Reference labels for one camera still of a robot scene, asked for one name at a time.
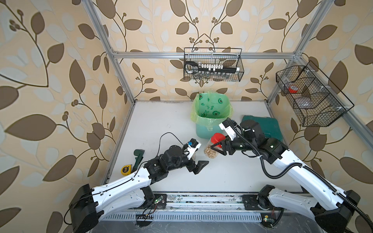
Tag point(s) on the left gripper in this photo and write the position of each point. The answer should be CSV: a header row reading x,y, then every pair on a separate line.
x,y
192,162

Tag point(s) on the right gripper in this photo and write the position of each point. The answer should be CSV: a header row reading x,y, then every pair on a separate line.
x,y
228,144

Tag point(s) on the green plastic trash bin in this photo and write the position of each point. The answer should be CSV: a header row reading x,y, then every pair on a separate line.
x,y
208,128

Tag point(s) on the yellow-green bin liner bag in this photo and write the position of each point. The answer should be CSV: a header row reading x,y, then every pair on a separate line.
x,y
201,116

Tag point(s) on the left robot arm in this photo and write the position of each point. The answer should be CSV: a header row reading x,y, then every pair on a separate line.
x,y
90,205

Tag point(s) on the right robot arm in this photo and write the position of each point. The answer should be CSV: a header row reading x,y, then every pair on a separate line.
x,y
329,206

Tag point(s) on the green plastic tool case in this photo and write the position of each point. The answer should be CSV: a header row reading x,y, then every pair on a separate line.
x,y
269,126

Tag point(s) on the yellow tape measure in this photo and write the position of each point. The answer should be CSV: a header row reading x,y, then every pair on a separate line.
x,y
126,170

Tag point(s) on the red object in basket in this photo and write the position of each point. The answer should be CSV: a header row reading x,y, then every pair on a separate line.
x,y
293,89

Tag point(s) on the black socket wrench set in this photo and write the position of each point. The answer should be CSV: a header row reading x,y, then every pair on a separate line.
x,y
194,68

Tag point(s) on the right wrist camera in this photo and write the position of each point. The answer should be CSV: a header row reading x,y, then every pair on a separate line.
x,y
229,127

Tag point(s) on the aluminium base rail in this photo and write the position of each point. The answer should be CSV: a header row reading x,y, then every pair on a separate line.
x,y
204,202

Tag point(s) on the back wire basket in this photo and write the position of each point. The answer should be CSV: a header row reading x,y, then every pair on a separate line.
x,y
213,64

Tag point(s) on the wire basket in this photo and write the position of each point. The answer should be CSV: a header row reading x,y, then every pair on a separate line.
x,y
213,64
320,101

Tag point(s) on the right wire basket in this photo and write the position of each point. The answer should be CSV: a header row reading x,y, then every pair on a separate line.
x,y
320,101

